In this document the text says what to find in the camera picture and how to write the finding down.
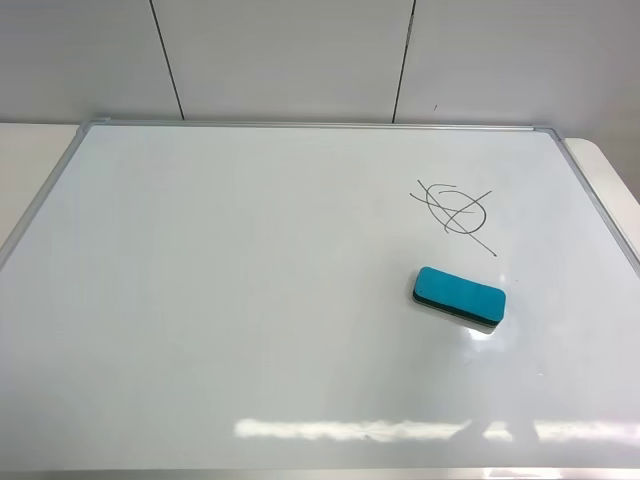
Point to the white whiteboard with aluminium frame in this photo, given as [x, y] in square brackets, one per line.
[236, 300]

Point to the blue whiteboard eraser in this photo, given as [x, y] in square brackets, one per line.
[475, 302]

